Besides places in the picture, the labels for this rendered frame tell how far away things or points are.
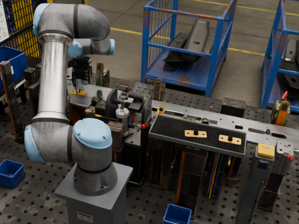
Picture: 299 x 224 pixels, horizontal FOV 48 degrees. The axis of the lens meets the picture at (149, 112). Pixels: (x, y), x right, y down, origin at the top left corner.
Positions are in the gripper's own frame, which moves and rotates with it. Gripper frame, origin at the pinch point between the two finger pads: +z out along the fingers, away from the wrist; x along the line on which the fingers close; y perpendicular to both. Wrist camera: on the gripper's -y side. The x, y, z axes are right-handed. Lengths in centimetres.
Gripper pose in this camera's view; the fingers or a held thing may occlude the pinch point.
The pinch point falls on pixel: (77, 89)
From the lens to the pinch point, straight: 184.9
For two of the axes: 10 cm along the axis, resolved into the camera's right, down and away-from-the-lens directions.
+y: 9.6, 2.1, -2.1
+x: 2.9, -5.3, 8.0
